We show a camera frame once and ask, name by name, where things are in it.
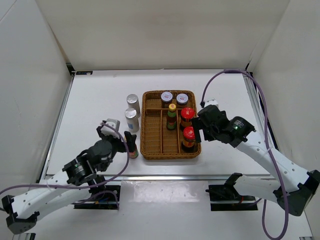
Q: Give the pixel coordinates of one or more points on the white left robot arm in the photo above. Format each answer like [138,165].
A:
[78,182]

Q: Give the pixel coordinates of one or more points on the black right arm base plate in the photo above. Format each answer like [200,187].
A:
[223,201]

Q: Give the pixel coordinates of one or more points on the green-label sauce bottle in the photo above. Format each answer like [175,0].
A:
[171,119]
[130,139]

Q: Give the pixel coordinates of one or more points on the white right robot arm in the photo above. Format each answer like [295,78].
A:
[293,187]

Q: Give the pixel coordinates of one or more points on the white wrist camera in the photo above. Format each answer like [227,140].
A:
[209,101]
[113,124]

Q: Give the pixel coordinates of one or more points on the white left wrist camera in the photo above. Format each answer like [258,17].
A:
[113,124]

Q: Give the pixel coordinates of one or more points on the silver-lid salt shaker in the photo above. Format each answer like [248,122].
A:
[133,102]
[132,120]

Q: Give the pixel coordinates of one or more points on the brown wicker basket tray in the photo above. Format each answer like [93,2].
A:
[157,142]

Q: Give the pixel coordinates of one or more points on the red-lid sauce jar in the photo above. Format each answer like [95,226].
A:
[186,116]
[188,143]

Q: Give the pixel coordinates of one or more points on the white-lid spice jar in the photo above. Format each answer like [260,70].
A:
[182,100]
[166,99]

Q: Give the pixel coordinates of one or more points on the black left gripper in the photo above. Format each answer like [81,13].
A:
[122,147]

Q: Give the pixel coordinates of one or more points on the near silver-lid salt shaker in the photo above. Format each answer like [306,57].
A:
[132,120]

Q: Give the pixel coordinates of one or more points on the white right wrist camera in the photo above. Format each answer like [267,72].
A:
[209,101]

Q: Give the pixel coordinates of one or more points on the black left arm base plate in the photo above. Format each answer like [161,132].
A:
[106,201]

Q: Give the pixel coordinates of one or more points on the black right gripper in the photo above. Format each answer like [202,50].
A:
[198,125]

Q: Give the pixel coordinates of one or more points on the far silver-lid salt shaker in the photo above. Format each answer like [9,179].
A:
[133,102]

